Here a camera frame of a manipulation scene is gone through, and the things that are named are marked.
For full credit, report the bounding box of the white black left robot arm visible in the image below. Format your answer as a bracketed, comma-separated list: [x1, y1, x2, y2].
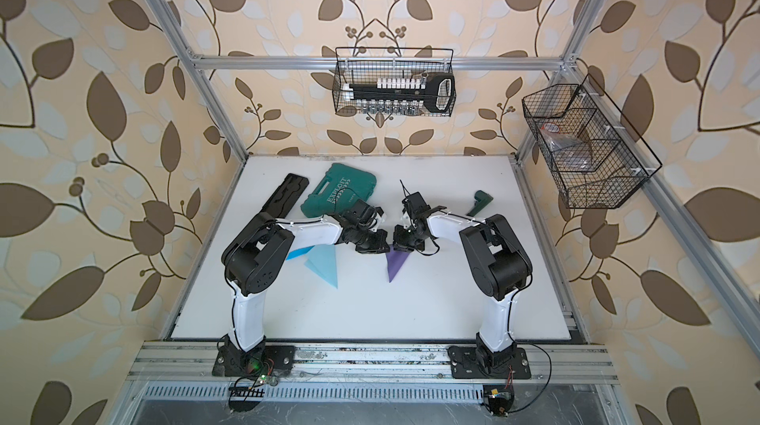
[221, 199, 390, 353]

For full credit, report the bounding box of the small circuit board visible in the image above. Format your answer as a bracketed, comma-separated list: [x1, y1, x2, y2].
[227, 376, 279, 412]
[481, 385, 515, 417]

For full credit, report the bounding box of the aluminium frame post right rear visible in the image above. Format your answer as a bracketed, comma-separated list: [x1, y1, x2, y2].
[515, 0, 631, 162]

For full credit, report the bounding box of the small circuit board left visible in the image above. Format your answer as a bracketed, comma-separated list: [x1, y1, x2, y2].
[227, 376, 279, 412]

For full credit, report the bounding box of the plastic bag in basket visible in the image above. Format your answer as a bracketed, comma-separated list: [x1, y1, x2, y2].
[540, 122, 593, 172]

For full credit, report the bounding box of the aluminium frame rear crossbar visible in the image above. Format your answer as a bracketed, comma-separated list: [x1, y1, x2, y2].
[192, 55, 564, 73]

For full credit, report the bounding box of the green plastic tool case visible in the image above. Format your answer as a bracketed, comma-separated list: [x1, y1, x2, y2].
[301, 163, 377, 218]

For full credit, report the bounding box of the aluminium frame post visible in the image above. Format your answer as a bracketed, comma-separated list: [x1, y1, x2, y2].
[515, 0, 631, 162]
[145, 0, 249, 164]

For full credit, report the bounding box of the aluminium frame post left rear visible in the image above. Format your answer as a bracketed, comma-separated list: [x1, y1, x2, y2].
[145, 0, 249, 164]

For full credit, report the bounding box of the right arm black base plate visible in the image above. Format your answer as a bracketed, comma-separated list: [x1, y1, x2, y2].
[446, 346, 532, 381]

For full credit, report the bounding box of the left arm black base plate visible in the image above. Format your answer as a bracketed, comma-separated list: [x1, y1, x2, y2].
[212, 343, 296, 378]

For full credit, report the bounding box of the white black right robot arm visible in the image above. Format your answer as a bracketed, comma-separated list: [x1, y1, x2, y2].
[393, 193, 534, 370]

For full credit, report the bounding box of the black wire basket rear wall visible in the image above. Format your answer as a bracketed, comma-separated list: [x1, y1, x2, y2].
[332, 45, 456, 118]

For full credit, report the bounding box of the black wire basket wall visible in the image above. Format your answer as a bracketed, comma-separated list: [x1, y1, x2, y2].
[332, 45, 456, 118]
[522, 75, 662, 209]

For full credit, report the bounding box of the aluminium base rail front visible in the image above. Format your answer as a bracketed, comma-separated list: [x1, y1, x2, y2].
[128, 341, 619, 385]

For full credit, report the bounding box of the black wire basket right wall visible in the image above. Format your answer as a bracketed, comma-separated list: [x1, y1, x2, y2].
[522, 75, 662, 209]

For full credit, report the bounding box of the aluminium frame right side rail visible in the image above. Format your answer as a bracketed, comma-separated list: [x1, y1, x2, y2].
[560, 66, 759, 356]

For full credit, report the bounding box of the small circuit board right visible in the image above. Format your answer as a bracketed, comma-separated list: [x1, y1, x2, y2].
[481, 385, 515, 417]

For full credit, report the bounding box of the purple square paper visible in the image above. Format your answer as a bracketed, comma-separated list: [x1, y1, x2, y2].
[386, 250, 410, 283]

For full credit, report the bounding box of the black foam tool tray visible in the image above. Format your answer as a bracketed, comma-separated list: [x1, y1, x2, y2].
[261, 173, 309, 218]

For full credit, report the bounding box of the black socket set holder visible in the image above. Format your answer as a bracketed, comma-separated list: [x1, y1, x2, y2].
[338, 72, 456, 114]

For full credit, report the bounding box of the light blue square paper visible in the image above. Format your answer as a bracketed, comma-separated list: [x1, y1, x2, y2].
[305, 245, 338, 288]

